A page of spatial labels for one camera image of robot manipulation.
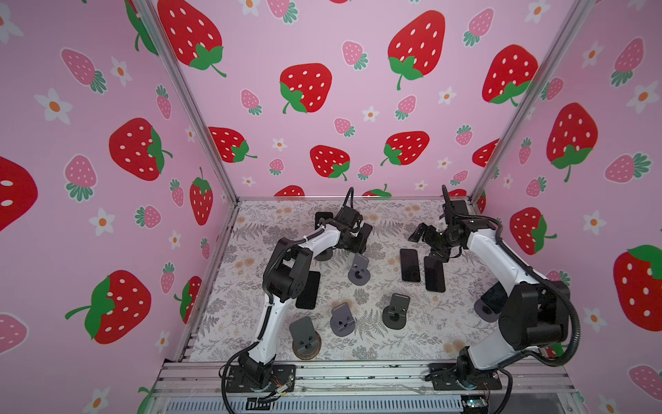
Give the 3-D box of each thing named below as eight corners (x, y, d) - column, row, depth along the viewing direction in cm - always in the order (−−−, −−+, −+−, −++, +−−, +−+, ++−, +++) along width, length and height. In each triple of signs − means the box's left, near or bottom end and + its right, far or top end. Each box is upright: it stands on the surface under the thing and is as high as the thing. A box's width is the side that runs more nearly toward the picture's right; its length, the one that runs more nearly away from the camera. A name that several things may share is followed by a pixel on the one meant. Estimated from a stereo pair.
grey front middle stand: (336, 340, 83) (335, 330, 75) (328, 322, 87) (326, 311, 79) (354, 331, 85) (355, 320, 77) (345, 313, 89) (346, 301, 80)
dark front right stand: (381, 324, 86) (385, 311, 77) (385, 305, 90) (390, 290, 81) (400, 330, 85) (407, 318, 76) (403, 311, 89) (410, 296, 80)
